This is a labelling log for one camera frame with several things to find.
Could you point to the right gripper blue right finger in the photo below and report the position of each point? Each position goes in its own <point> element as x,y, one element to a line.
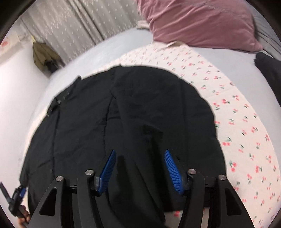
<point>176,172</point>

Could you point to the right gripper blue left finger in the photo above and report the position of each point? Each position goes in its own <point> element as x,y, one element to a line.
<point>103,175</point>

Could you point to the black quilted jacket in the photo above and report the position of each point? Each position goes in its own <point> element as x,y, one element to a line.
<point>140,113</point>

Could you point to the person's left hand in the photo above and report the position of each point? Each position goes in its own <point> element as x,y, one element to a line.
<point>23,221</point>

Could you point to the cherry print bed cover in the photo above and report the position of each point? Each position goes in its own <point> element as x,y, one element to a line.
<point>250,159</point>

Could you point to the olive hanging coat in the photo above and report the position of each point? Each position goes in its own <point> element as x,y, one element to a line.
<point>45,58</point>

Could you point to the black cloth by headboard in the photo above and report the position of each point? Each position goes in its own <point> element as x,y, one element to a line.
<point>270,68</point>

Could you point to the grey dotted curtain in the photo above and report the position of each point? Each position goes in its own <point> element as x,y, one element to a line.
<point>72,27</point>

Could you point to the pink velvet pillow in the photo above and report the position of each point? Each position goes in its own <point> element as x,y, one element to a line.
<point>204,24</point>

